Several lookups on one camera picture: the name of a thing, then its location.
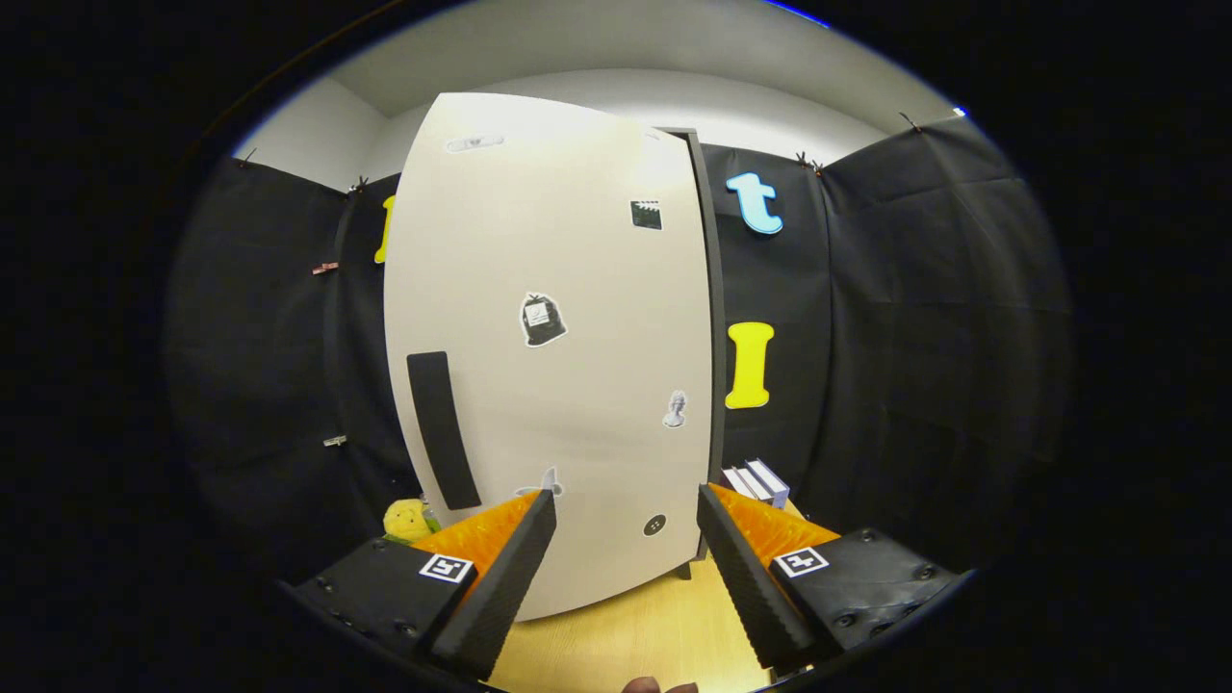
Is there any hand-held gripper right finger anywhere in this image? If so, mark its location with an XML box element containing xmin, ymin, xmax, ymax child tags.
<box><xmin>696</xmin><ymin>483</ymin><xmax>963</xmax><ymax>675</ymax></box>

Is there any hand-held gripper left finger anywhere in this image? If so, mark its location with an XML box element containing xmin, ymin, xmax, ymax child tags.
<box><xmin>294</xmin><ymin>488</ymin><xmax>559</xmax><ymax>682</ymax></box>

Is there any black door handle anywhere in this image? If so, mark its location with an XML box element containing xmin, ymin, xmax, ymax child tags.
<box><xmin>406</xmin><ymin>351</ymin><xmax>482</xmax><ymax>511</ymax></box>

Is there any beige shoe cabinet door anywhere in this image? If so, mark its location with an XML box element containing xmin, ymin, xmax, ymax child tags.
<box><xmin>383</xmin><ymin>91</ymin><xmax>715</xmax><ymax>622</ymax></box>

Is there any grey shoe cabinet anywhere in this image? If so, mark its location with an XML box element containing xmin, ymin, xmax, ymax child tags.
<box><xmin>664</xmin><ymin>127</ymin><xmax>730</xmax><ymax>580</ymax></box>

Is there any book with blue spine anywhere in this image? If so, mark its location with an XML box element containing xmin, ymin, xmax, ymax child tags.
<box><xmin>749</xmin><ymin>459</ymin><xmax>790</xmax><ymax>508</ymax></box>

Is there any yellow pineapple plush toy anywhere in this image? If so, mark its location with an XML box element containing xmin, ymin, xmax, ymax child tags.
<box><xmin>383</xmin><ymin>498</ymin><xmax>442</xmax><ymax>547</ymax></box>

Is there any black backdrop cloth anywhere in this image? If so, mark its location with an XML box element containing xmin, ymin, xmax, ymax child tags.
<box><xmin>166</xmin><ymin>115</ymin><xmax>1074</xmax><ymax>588</ymax></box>

